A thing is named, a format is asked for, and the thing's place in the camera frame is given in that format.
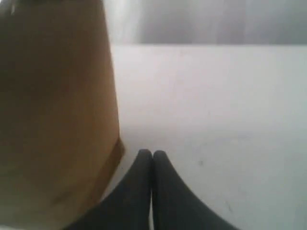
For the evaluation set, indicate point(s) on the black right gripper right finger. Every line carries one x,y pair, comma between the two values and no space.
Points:
175,206

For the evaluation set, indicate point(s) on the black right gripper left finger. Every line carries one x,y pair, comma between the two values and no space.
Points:
127,207

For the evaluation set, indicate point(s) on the brown paper bag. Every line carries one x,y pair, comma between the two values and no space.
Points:
59,127

